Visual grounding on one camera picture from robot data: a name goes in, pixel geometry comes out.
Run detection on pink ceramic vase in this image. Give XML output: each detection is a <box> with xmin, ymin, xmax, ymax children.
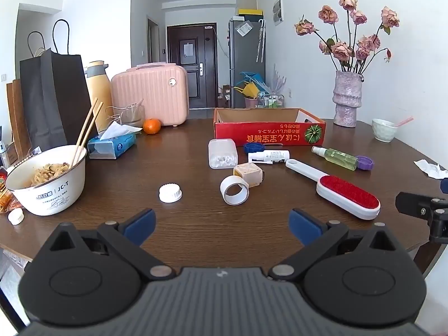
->
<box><xmin>332</xmin><ymin>70</ymin><xmax>365</xmax><ymax>128</ymax></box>

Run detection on white cup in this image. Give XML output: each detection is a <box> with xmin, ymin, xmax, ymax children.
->
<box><xmin>372</xmin><ymin>118</ymin><xmax>400</xmax><ymax>143</ymax></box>

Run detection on white tape roll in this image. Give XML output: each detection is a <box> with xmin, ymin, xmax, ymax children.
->
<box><xmin>220</xmin><ymin>176</ymin><xmax>250</xmax><ymax>206</ymax></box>

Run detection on crumpled white tissue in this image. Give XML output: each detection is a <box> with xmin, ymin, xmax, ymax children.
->
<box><xmin>414</xmin><ymin>159</ymin><xmax>448</xmax><ymax>179</ymax></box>

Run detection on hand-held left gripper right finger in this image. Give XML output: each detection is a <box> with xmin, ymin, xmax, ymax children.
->
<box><xmin>269</xmin><ymin>208</ymin><xmax>399</xmax><ymax>281</ymax></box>

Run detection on white spray bottle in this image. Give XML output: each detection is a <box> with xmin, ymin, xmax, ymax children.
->
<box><xmin>248</xmin><ymin>150</ymin><xmax>291</xmax><ymax>164</ymax></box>

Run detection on dried pink roses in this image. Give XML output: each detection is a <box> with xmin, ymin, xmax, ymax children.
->
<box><xmin>294</xmin><ymin>0</ymin><xmax>400</xmax><ymax>76</ymax></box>

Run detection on beige cube box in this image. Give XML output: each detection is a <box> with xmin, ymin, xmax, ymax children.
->
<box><xmin>233</xmin><ymin>163</ymin><xmax>265</xmax><ymax>188</ymax></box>

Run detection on yellow thermos jug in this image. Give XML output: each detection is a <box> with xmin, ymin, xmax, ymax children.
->
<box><xmin>86</xmin><ymin>60</ymin><xmax>114</xmax><ymax>134</ymax></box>

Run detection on green spray bottle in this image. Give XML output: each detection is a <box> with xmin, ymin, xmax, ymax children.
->
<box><xmin>311</xmin><ymin>146</ymin><xmax>359</xmax><ymax>171</ymax></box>

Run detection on blue and yellow plastic pile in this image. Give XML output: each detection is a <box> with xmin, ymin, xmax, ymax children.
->
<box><xmin>234</xmin><ymin>72</ymin><xmax>272</xmax><ymax>99</ymax></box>

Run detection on brown paper bag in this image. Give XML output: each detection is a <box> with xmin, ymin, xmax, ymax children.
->
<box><xmin>6</xmin><ymin>31</ymin><xmax>46</xmax><ymax>162</ymax></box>

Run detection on white enamel noodle bowl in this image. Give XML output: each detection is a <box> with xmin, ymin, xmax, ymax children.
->
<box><xmin>5</xmin><ymin>144</ymin><xmax>87</xmax><ymax>216</ymax></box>

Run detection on white lint brush red pad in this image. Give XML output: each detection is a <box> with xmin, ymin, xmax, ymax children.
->
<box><xmin>285</xmin><ymin>158</ymin><xmax>381</xmax><ymax>221</ymax></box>

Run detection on blue tissue pack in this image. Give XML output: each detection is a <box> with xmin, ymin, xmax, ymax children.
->
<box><xmin>87</xmin><ymin>121</ymin><xmax>137</xmax><ymax>160</ymax></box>

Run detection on wooden chopstick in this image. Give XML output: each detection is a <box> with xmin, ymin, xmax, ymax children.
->
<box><xmin>72</xmin><ymin>102</ymin><xmax>104</xmax><ymax>169</ymax></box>
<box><xmin>68</xmin><ymin>97</ymin><xmax>99</xmax><ymax>169</ymax></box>

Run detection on folded white umbrella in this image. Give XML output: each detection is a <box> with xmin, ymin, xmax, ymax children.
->
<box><xmin>256</xmin><ymin>19</ymin><xmax>267</xmax><ymax>63</ymax></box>

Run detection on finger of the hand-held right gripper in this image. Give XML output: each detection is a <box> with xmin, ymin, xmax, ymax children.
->
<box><xmin>395</xmin><ymin>192</ymin><xmax>448</xmax><ymax>244</ymax></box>

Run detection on glass cup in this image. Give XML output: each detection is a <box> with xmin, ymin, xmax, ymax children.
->
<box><xmin>112</xmin><ymin>103</ymin><xmax>146</xmax><ymax>134</ymax></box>

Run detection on wire storage rack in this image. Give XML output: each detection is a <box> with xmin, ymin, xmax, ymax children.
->
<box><xmin>258</xmin><ymin>91</ymin><xmax>285</xmax><ymax>109</ymax></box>

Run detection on cardboard boxes by door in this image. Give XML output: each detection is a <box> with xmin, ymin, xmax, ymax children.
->
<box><xmin>218</xmin><ymin>85</ymin><xmax>232</xmax><ymax>108</ymax></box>

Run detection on black paper bag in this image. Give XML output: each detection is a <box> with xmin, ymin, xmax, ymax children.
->
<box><xmin>19</xmin><ymin>19</ymin><xmax>99</xmax><ymax>151</ymax></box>

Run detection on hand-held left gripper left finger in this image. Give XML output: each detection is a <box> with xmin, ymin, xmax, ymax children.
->
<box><xmin>49</xmin><ymin>208</ymin><xmax>176</xmax><ymax>281</ymax></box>

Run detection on white ribbed bottle cap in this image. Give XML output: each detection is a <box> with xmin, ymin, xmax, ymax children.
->
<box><xmin>158</xmin><ymin>183</ymin><xmax>183</xmax><ymax>203</ymax></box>

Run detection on clear cotton swab box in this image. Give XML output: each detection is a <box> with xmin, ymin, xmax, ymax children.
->
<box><xmin>208</xmin><ymin>139</ymin><xmax>238</xmax><ymax>169</ymax></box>

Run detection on orange snack packet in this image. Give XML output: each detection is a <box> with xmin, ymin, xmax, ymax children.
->
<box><xmin>0</xmin><ymin>168</ymin><xmax>22</xmax><ymax>214</ymax></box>

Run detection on orange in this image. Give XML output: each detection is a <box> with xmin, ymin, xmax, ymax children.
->
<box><xmin>143</xmin><ymin>118</ymin><xmax>162</xmax><ymax>135</ymax></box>

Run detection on grey refrigerator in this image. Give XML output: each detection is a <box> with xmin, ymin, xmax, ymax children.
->
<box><xmin>228</xmin><ymin>17</ymin><xmax>266</xmax><ymax>109</ymax></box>

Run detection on dried purple grass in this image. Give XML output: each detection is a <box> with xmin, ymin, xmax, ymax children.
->
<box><xmin>271</xmin><ymin>64</ymin><xmax>288</xmax><ymax>95</ymax></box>

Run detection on red cardboard box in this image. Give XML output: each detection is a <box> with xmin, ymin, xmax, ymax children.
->
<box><xmin>213</xmin><ymin>107</ymin><xmax>326</xmax><ymax>148</ymax></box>

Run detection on purple bottle cap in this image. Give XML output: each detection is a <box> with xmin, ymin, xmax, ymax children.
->
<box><xmin>356</xmin><ymin>155</ymin><xmax>375</xmax><ymax>171</ymax></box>

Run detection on pink suitcase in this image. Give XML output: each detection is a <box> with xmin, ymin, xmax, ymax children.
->
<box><xmin>111</xmin><ymin>62</ymin><xmax>190</xmax><ymax>127</ymax></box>

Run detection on dark brown door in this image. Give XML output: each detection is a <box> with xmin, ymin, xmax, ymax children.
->
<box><xmin>167</xmin><ymin>24</ymin><xmax>218</xmax><ymax>110</ymax></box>

